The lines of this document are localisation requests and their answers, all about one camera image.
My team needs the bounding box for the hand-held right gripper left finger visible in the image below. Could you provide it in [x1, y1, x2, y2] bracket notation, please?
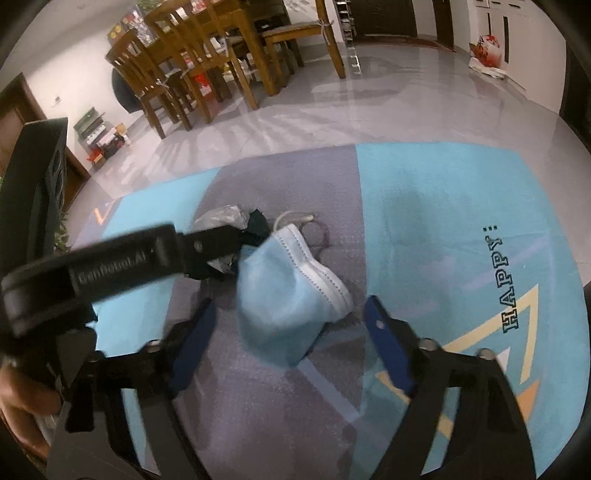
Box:
[46, 299, 219, 480]

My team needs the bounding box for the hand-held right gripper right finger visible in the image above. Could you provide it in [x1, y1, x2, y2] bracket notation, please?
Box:
[364, 296, 539, 480]

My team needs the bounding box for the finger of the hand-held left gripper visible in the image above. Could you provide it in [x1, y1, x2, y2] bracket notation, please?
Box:
[173, 225, 244, 274]

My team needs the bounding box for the dark green clear wrapper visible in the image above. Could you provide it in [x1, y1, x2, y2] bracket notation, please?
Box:
[191, 205, 271, 280]

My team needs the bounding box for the blue face mask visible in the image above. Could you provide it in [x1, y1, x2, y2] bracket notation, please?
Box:
[235, 210, 352, 367]

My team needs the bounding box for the person's left hand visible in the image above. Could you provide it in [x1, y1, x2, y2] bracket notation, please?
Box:
[0, 360, 63, 459]

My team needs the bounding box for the pile of gift boxes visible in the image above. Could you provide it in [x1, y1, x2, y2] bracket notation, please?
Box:
[85, 122, 127, 162]

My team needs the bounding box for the blue grey patterned rug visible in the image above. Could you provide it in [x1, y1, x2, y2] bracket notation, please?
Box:
[69, 143, 589, 480]

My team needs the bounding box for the green cardboard box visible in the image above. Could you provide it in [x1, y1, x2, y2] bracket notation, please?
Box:
[74, 106, 109, 139]

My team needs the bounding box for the black round object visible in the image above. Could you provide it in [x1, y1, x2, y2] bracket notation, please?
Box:
[112, 69, 145, 114]

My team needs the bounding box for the brown wooden door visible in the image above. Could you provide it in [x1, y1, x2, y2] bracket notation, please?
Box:
[0, 73, 92, 195]

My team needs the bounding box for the wooden dining table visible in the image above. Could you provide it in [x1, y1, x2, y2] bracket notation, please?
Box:
[194, 0, 301, 88]

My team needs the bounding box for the dark double door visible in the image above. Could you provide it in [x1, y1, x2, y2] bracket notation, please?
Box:
[355, 0, 458, 51]

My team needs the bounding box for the red white plastic bag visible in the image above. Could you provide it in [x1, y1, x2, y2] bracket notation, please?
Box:
[468, 34, 509, 79]

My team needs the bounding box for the white cabinet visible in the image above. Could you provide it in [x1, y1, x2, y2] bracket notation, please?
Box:
[466, 0, 568, 112]

